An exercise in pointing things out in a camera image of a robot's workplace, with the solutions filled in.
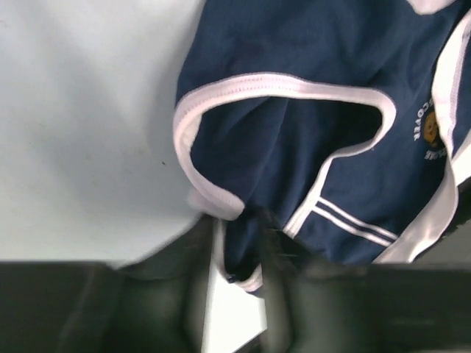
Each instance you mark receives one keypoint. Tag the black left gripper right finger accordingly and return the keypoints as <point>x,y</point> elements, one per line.
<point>315,305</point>

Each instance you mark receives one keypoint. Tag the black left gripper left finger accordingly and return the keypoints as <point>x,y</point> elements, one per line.
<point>156,305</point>

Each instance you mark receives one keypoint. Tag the navy underwear with white trim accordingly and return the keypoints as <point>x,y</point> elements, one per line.
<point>348,120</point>

